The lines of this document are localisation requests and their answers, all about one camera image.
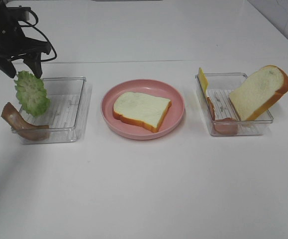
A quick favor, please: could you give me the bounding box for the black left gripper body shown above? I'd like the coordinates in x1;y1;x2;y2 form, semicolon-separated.
0;4;50;60

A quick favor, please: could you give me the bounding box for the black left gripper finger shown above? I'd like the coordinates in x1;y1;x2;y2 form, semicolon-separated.
0;57;16;78
23;52;42;78

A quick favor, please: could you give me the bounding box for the green lettuce leaf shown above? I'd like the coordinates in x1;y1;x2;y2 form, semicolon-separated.
14;71;51;117

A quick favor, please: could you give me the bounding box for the bacon strip tray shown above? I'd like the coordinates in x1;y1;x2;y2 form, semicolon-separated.
1;102;50;141
206;97;238;135

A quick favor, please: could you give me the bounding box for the bread slice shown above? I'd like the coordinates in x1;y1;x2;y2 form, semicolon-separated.
113;92;172;133

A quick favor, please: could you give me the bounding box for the yellow cheese slice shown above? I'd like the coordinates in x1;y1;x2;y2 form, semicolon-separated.
197;67;208;104

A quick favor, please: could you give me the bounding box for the clear plastic tray left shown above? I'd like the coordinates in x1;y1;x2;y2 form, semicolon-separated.
11;77;92;144

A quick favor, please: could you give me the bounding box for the clear plastic tray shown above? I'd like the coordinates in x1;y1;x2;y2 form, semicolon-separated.
11;77;92;144
195;73;274;136

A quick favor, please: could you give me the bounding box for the pink round plate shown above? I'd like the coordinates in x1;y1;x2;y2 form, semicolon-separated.
101;79;185;140

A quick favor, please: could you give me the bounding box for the clear plastic tray right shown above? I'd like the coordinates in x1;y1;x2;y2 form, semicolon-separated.
195;73;274;136

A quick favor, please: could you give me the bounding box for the bread slice right tray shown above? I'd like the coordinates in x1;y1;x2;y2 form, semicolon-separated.
229;65;288;121

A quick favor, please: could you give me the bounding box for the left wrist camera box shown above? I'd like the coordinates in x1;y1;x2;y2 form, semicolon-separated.
7;6;31;21

